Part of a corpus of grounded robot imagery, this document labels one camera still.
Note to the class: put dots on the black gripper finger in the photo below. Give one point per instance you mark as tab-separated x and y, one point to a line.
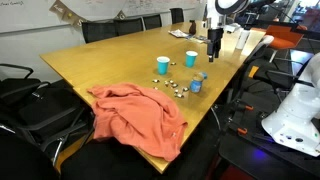
211	58
216	55

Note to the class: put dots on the orange cloth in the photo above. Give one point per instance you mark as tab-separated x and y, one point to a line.
141	117

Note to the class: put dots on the wrapped sweet front cluster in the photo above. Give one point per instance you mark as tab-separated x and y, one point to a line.
179	95

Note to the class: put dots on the black office chair left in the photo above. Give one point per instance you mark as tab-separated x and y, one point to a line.
40	112

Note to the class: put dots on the bunting banner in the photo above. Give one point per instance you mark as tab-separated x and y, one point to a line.
74	12

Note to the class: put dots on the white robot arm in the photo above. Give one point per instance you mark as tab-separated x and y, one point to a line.
290	124

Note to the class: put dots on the black chair foreground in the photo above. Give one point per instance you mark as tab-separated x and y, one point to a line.
20	160

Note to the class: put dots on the white bottle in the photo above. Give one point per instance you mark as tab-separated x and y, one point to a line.
242	39

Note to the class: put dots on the left blue plastic cup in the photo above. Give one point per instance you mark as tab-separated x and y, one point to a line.
163	62

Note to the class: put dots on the blue plastic cup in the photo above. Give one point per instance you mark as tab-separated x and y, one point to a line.
190	58
163	62

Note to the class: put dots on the brown bottle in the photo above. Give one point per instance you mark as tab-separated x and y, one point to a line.
192	29

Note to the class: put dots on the black office chair far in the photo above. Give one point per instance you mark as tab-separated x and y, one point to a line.
177	15

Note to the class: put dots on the black robot cart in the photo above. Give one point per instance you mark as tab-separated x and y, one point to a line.
247	114

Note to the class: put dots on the peanut butter jar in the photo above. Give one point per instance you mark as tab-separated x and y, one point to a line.
196	83

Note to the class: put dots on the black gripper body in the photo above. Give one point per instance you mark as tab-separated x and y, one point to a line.
214	36

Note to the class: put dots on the orange armchair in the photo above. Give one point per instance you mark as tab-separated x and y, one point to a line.
284	38

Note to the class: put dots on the right blue plastic cup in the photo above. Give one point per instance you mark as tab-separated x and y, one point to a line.
190	58

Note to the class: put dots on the wrapped sweet centre cluster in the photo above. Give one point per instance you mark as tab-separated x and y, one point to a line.
174	85

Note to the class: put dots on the papers on table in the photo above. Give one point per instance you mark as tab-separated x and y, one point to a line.
178	33

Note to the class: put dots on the black office chair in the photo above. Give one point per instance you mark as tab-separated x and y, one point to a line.
152	22
177	15
128	26
98	31
40	112

